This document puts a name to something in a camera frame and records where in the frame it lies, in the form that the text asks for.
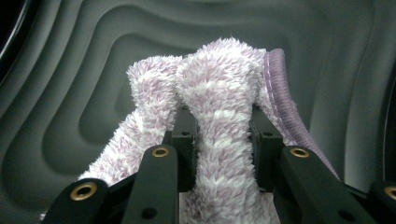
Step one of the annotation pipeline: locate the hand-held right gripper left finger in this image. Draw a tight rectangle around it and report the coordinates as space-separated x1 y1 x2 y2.
170 106 199 192

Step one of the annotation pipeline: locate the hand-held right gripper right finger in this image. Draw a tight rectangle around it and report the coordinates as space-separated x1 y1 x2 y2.
248 104 286 192

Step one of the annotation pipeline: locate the black wavy tray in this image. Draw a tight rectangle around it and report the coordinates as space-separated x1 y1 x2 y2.
0 0 396 224

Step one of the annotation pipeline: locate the purple white fluffy cloth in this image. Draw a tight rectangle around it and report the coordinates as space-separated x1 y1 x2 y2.
40 36 340 224

